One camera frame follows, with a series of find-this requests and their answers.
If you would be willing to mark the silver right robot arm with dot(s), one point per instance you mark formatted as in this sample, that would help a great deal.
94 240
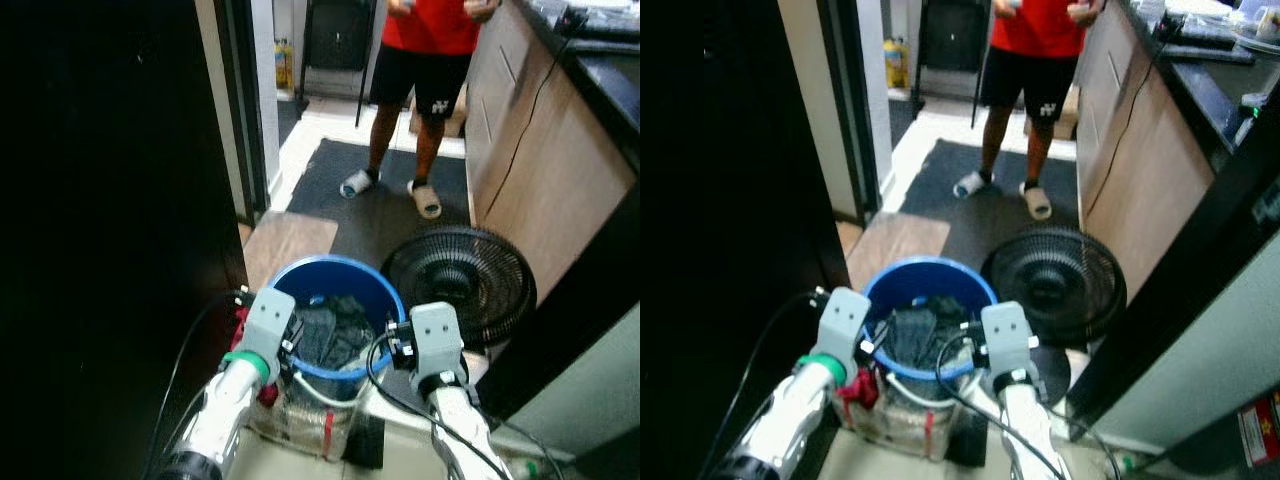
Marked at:
1025 430
460 430

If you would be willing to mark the dark clothes pile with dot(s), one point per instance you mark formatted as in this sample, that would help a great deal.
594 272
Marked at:
930 330
340 330

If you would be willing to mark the red cloth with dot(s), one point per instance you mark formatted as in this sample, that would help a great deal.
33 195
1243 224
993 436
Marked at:
860 390
268 397

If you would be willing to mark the blue plastic bucket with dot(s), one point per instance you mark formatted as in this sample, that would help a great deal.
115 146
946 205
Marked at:
300 278
900 280

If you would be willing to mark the clear plastic container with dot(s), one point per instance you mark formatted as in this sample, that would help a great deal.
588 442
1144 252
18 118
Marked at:
900 430
300 425

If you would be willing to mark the black standing fan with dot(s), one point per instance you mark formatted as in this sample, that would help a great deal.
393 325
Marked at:
470 275
1060 275

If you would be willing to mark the dark grey floor mat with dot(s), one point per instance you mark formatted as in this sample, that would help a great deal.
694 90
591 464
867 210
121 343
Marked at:
940 190
330 190

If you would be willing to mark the wooden cabinet with black top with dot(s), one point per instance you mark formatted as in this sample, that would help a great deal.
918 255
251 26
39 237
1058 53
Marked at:
1150 170
550 170

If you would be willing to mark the yellow bottle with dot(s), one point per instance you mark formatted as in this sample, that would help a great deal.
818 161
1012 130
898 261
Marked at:
897 65
284 65

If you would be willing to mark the person in red shirt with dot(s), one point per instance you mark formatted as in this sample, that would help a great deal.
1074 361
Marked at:
1040 30
430 30

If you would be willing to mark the black countertop appliance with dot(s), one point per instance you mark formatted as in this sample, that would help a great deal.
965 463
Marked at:
600 45
1200 50

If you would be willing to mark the white plate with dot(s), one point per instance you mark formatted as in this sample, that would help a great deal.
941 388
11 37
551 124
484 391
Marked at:
1260 42

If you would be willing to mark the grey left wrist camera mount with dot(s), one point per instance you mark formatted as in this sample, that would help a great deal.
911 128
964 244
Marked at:
265 325
845 320

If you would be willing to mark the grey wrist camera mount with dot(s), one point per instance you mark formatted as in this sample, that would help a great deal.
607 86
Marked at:
845 320
1005 340
265 325
437 340

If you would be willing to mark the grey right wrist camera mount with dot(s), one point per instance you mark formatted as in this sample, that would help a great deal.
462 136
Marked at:
437 340
1005 340

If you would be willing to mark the black door frame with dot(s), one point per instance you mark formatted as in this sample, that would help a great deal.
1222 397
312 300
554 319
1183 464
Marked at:
570 330
1170 310

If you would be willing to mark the black door post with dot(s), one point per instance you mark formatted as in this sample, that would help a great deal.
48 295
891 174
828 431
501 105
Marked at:
850 100
243 100

